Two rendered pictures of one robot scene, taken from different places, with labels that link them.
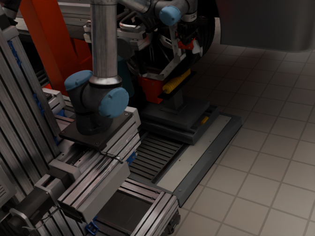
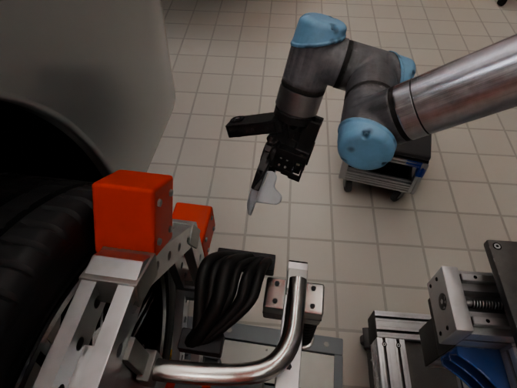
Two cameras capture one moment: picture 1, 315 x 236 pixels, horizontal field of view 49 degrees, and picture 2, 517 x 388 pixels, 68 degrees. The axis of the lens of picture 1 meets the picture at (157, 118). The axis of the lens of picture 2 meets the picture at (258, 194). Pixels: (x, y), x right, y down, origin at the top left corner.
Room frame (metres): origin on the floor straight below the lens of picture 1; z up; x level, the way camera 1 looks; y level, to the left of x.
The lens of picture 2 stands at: (1.81, 0.16, 1.50)
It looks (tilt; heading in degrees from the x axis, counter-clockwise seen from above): 53 degrees down; 235
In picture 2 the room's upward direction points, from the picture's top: straight up
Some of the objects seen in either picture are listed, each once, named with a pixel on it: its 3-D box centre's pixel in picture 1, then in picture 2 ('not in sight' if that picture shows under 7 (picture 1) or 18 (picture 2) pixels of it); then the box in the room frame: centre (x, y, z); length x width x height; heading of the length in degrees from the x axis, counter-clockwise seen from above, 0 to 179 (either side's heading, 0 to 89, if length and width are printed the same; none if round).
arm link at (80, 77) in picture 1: (83, 90); not in sight; (1.17, 0.25, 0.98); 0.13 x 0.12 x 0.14; 41
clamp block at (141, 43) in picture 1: (139, 41); (293, 300); (1.63, 0.00, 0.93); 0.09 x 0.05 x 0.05; 136
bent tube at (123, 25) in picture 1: (134, 14); (228, 313); (1.74, -0.01, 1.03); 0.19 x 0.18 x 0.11; 136
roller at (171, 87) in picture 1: (176, 79); not in sight; (1.88, -0.17, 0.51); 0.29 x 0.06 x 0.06; 136
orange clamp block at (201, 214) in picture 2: (188, 40); (191, 231); (1.68, -0.25, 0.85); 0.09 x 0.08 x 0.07; 46
